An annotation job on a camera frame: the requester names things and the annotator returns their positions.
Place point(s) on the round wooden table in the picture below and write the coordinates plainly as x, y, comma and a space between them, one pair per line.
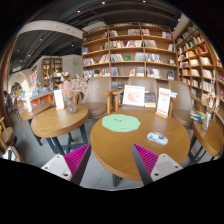
114, 149
211, 140
56, 127

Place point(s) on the wooden chair far left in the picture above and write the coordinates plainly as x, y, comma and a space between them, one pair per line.
7, 142

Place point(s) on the wooden bookshelf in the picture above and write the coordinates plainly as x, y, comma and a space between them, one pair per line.
130, 49
200, 67

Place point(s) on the small wooden table far left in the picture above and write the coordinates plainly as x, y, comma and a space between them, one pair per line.
36, 110

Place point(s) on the green mouse pad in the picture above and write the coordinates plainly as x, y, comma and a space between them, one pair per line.
120, 123

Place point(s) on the red white sign stand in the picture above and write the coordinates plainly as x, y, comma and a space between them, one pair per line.
163, 102

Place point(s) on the beige armchair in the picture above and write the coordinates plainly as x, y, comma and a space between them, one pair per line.
150, 85
98, 97
182, 106

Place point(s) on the glass vase dried flowers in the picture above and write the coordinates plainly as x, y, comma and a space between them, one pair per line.
70, 89

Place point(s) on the patterned white computer mouse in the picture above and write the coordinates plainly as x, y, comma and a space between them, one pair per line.
158, 138

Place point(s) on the orange display counter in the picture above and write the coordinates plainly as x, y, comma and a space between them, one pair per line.
42, 98

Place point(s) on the beige armchair right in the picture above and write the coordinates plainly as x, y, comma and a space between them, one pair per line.
182, 106

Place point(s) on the round wooden table centre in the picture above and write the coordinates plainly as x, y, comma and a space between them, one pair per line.
114, 149

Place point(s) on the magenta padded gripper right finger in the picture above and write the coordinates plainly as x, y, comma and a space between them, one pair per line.
151, 166

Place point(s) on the round wooden table right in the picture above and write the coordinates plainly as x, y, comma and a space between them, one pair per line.
211, 140

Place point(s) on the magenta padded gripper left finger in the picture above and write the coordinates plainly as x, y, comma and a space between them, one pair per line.
70, 167

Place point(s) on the wooden bookshelf right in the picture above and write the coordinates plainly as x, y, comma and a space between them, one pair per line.
200, 67

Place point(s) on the glass vase right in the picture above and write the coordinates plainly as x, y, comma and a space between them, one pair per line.
211, 101

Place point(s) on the beige armchair left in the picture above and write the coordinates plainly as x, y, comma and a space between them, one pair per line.
98, 97

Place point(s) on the book on chair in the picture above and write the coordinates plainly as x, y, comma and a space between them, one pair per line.
150, 100

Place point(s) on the white sign card left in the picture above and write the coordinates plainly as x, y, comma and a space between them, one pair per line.
59, 102

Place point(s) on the distant bookshelf left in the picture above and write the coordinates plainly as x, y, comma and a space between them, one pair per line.
51, 72

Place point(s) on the round wooden table left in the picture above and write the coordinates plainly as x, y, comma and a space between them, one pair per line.
56, 127

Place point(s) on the white framed picture board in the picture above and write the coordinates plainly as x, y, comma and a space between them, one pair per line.
134, 95

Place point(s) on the wooden bookshelf centre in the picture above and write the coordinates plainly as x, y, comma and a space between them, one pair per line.
130, 49

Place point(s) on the beige armchair middle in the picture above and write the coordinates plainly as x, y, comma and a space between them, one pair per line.
150, 85

